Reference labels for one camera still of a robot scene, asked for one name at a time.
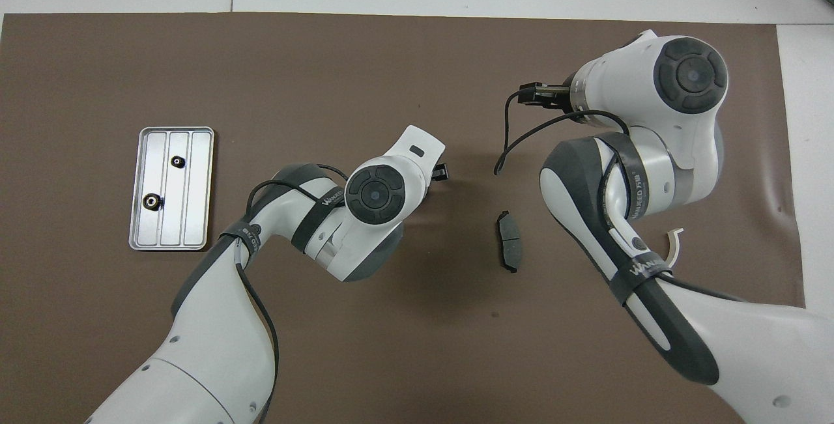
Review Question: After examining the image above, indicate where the brown table mat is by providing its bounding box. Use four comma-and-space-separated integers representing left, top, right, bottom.
0, 12, 809, 424

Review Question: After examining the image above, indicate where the white curved plastic bracket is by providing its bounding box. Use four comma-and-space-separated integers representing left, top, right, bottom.
663, 227, 683, 265

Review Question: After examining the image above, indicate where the dark grey brake pad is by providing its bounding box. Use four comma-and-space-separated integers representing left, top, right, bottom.
495, 210, 524, 274

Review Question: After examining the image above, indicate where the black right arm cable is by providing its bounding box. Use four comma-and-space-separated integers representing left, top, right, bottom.
493, 89, 633, 177

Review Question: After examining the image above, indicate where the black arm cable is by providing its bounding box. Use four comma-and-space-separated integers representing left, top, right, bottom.
238, 163, 349, 424
493, 89, 633, 177

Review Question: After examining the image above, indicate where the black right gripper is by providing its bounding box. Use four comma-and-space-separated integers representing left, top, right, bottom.
519, 83, 575, 112

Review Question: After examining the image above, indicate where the silver metal tray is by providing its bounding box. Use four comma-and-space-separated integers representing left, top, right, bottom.
128, 126, 215, 251

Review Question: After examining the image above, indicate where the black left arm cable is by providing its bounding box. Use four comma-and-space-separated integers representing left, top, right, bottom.
238, 163, 349, 424

